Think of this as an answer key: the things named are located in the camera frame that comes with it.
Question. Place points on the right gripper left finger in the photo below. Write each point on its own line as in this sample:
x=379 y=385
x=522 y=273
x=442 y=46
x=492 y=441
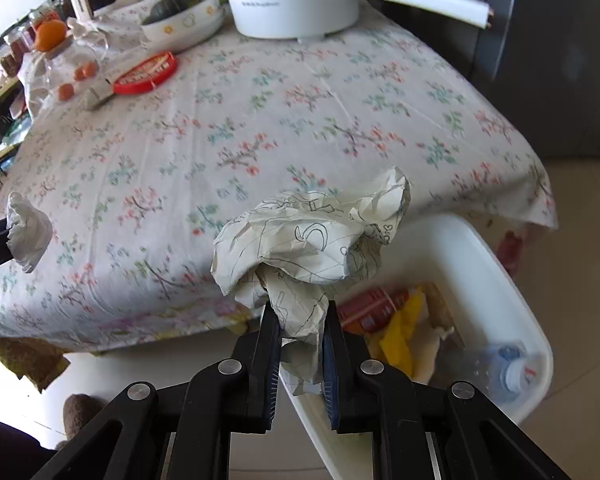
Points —
x=259 y=354

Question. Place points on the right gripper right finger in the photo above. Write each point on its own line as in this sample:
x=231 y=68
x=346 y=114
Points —
x=347 y=396

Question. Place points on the yellow snack wrapper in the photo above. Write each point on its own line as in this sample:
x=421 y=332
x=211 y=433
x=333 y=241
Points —
x=391 y=345

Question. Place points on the orange white milk carton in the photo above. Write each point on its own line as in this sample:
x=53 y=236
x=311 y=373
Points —
x=371 y=311

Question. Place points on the printed paper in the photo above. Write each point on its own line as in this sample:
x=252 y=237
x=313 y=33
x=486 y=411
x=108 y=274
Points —
x=298 y=251

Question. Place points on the clear plastic water bottle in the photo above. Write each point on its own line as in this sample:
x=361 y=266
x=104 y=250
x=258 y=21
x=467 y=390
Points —
x=503 y=372

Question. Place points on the red round lid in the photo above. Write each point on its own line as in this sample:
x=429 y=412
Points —
x=146 y=76

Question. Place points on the white paper sheet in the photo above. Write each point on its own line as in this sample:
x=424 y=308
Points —
x=425 y=346

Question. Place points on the white trash bin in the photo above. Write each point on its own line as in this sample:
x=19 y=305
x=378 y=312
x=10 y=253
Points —
x=486 y=307

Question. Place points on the floral tablecloth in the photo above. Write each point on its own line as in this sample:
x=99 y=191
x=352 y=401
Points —
x=137 y=190

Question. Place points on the glass jar with cork lid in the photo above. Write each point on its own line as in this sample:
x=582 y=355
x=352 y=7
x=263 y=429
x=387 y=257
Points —
x=70 y=68

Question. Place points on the red spice jars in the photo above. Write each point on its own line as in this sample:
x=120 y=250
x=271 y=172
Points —
x=20 y=39

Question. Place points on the orange fruit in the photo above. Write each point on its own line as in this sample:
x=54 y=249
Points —
x=49 y=35

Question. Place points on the white ceramic bowl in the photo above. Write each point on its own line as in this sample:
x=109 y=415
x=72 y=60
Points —
x=186 y=29

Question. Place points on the dark green pumpkin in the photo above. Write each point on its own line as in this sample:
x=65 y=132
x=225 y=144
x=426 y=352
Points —
x=164 y=9

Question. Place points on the grey refrigerator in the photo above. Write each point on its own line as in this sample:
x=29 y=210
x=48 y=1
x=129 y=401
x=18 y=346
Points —
x=538 y=64

